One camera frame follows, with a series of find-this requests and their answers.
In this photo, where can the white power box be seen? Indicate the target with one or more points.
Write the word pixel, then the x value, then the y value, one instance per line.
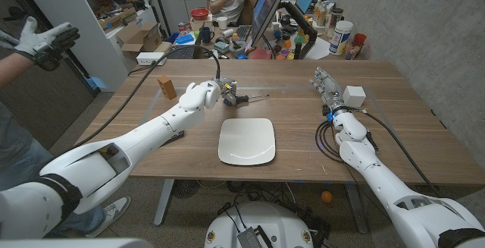
pixel 146 58

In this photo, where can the grey white sneaker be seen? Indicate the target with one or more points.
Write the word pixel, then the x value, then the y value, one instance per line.
pixel 111 214

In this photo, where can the beige box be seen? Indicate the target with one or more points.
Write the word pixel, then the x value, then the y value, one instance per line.
pixel 201 25

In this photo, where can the black TV remote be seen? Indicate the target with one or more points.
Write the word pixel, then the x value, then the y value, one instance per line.
pixel 177 135

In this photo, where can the white tape roll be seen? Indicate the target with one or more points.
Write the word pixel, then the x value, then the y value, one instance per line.
pixel 228 33

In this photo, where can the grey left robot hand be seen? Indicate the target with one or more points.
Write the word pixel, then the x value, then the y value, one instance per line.
pixel 230 88

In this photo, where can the dark blue mug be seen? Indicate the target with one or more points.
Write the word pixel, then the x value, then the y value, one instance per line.
pixel 205 35

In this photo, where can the white shelf unit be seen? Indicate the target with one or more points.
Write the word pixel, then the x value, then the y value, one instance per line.
pixel 76 20

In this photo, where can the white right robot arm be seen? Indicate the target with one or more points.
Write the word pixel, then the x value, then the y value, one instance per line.
pixel 386 187

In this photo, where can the tilted computer monitor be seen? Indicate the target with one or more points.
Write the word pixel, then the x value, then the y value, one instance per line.
pixel 267 5

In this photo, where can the white labelled canister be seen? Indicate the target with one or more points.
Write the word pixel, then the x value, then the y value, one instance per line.
pixel 340 37

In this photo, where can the operator bare forearm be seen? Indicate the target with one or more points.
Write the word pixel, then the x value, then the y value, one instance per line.
pixel 13 70

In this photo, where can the pink red box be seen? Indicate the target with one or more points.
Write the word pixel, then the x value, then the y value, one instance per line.
pixel 260 54

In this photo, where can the red bowl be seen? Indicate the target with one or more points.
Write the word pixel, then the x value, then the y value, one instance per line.
pixel 199 13

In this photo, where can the white square plate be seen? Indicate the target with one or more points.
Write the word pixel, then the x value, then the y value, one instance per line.
pixel 246 142

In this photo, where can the orange brown block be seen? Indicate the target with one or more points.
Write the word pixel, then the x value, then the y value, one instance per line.
pixel 166 87

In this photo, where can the dark grey laptop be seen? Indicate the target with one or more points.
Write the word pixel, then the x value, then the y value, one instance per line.
pixel 183 54

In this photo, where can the jar with black lid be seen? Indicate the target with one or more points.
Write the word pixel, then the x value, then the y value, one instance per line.
pixel 336 16

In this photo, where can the blue plastic object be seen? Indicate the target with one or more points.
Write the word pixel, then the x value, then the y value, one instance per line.
pixel 97 83

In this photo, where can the operator in grey shirt jeans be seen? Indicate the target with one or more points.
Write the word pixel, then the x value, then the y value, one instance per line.
pixel 15 142

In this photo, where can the grey table leg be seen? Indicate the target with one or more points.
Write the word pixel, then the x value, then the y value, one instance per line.
pixel 164 202
pixel 356 208

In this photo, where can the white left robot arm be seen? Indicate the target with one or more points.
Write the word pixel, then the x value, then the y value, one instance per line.
pixel 151 134

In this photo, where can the black keyboard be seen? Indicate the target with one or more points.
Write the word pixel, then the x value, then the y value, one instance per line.
pixel 243 32

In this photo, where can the white cube box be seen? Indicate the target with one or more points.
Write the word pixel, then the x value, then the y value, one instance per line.
pixel 354 96

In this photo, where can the white robot torso edge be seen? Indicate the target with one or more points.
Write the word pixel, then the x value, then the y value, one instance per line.
pixel 76 244

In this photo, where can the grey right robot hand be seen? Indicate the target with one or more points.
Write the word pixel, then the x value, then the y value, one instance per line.
pixel 330 86

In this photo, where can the seated person in grey shirt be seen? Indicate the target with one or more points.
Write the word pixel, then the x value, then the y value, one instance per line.
pixel 227 7

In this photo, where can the open cardboard box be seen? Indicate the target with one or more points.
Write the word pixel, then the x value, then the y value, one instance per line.
pixel 138 37

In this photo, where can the white paper cup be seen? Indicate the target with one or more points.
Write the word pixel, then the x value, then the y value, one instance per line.
pixel 222 23

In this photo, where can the white black gloved operator hand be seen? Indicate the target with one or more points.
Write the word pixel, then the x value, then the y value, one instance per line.
pixel 43 43

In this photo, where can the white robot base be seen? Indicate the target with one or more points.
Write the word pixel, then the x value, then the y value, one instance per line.
pixel 280 225

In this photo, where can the orange ball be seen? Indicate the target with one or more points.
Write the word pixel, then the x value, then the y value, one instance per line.
pixel 326 196

